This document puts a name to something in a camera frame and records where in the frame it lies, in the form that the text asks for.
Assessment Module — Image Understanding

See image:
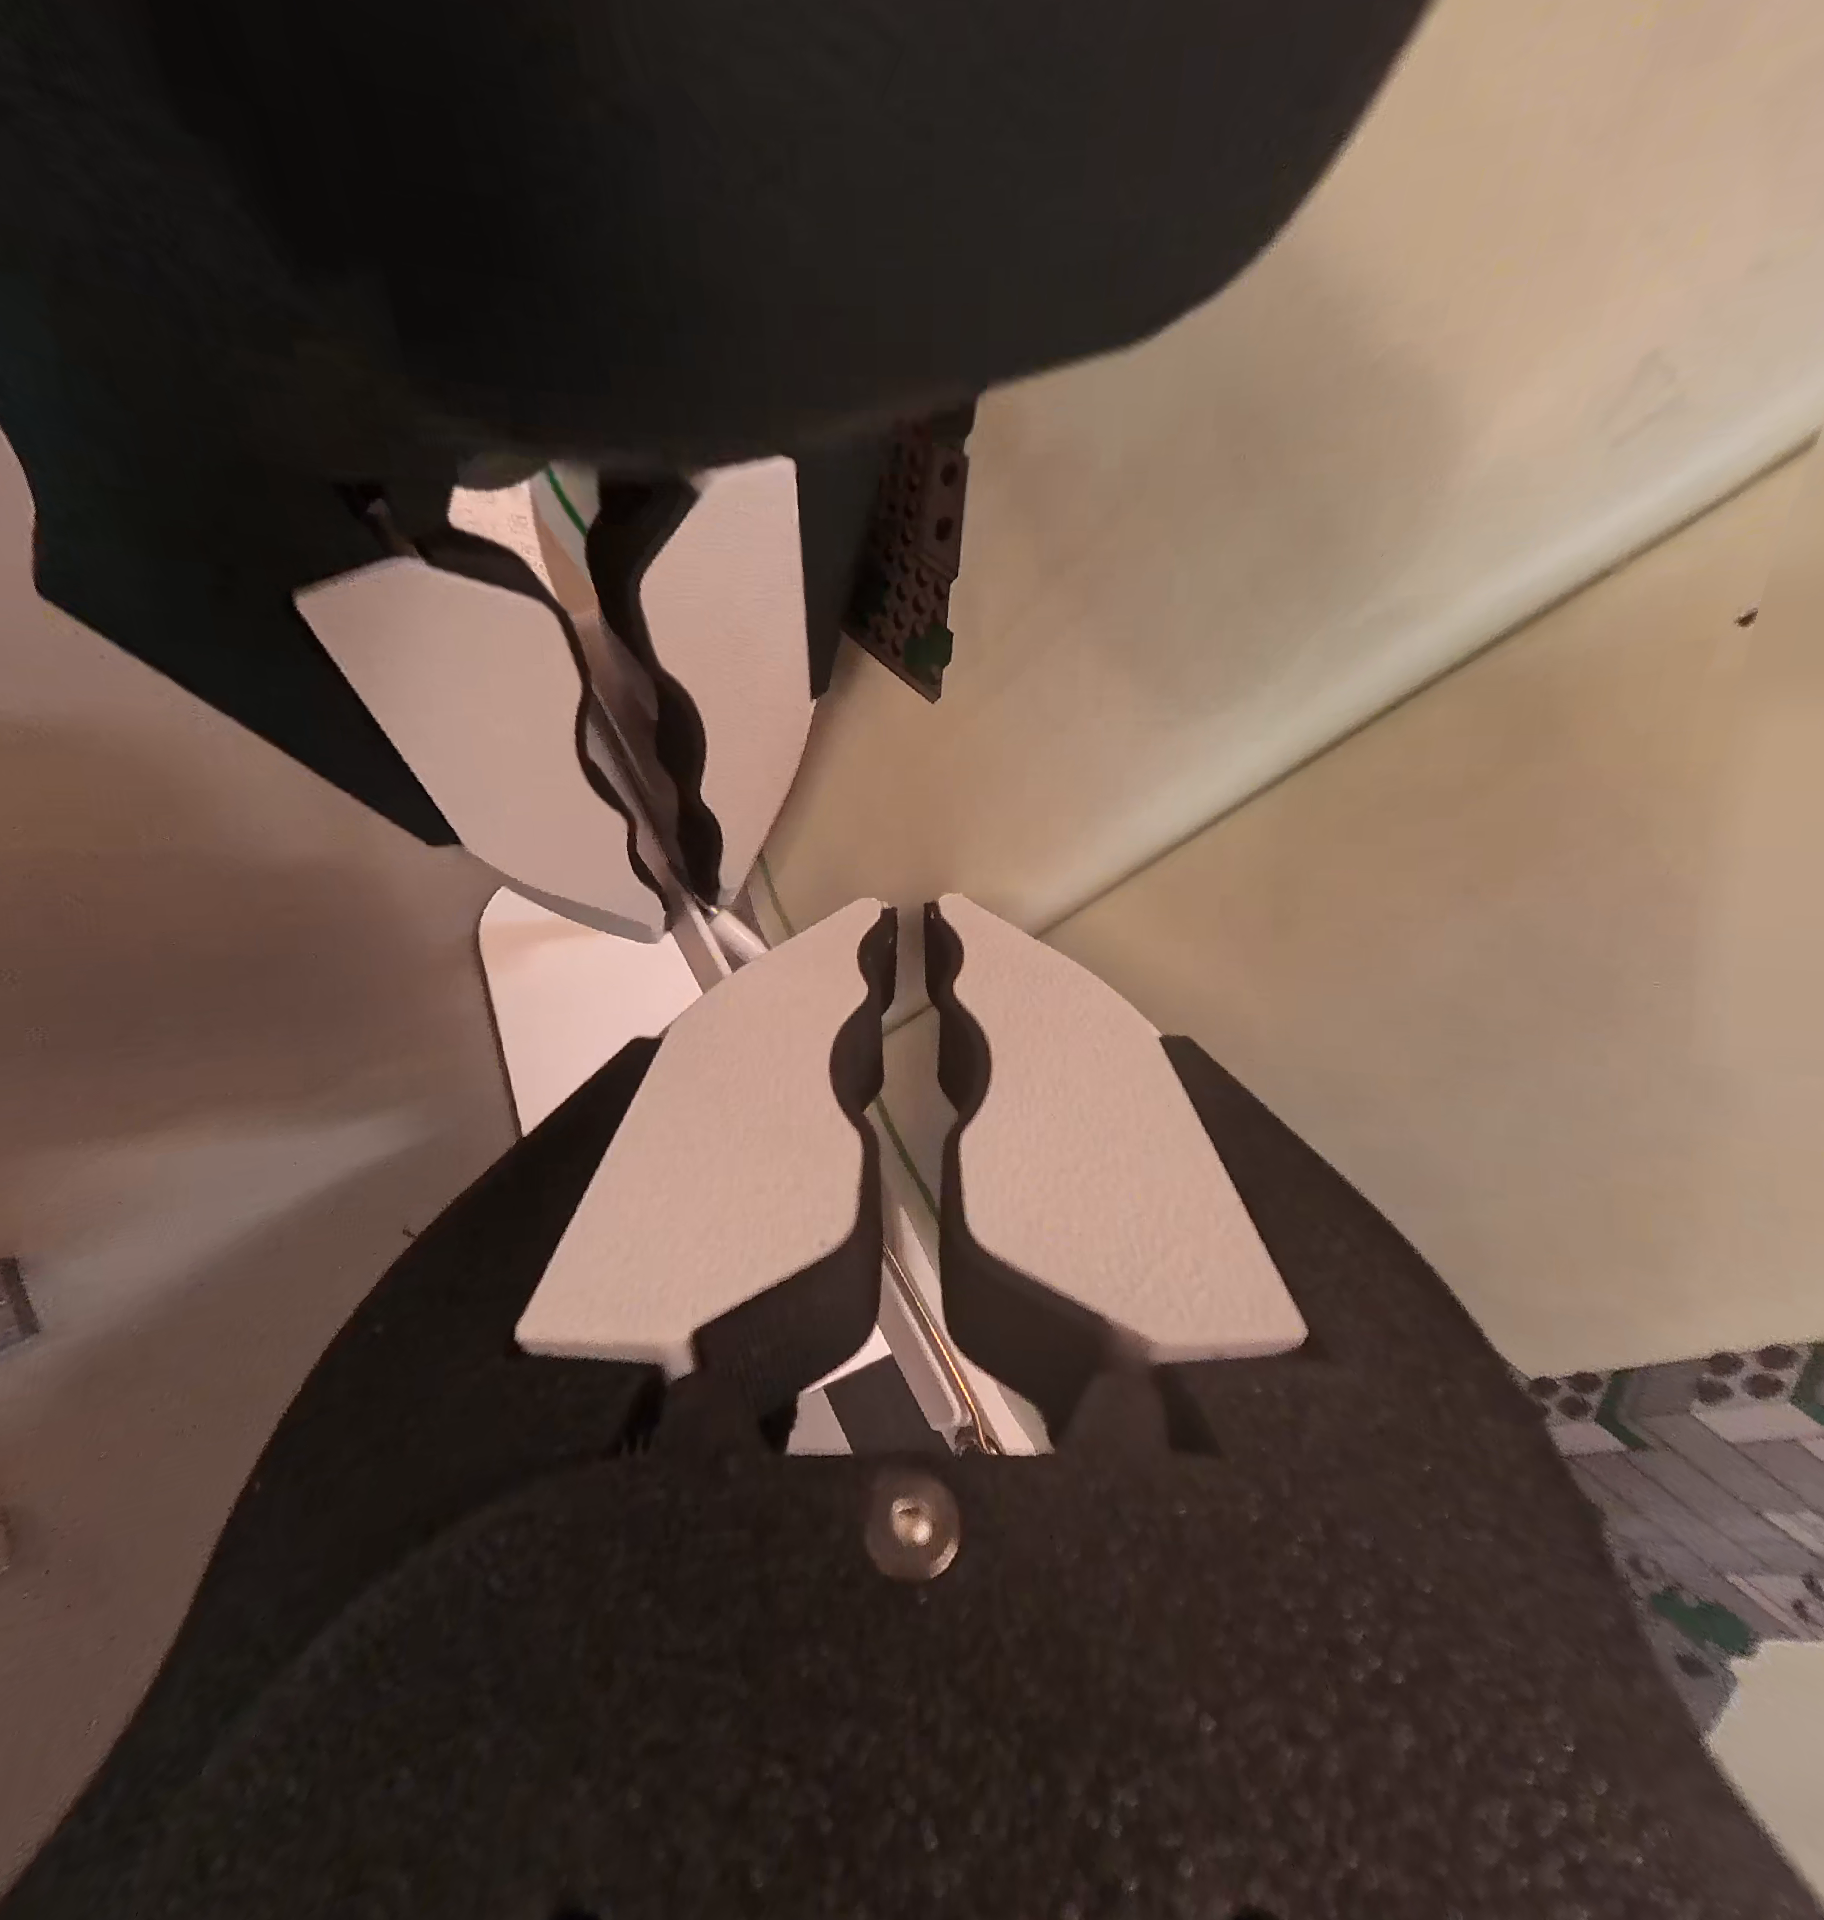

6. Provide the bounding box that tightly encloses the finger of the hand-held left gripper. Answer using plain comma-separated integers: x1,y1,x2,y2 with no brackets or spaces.
584,454,823,905
294,524,696,948

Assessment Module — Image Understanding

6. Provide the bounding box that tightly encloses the building instruction booklet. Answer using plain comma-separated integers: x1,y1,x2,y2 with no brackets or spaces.
446,0,1824,1920

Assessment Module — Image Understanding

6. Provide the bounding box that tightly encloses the white wooden book stand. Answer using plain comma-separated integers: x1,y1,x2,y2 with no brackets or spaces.
474,883,1056,1459

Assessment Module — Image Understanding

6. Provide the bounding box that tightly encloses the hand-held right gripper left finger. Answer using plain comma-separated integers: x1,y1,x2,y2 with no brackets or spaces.
514,896,901,1373

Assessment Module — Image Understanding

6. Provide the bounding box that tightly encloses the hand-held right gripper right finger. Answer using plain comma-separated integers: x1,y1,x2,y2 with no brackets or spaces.
924,894,1313,1368

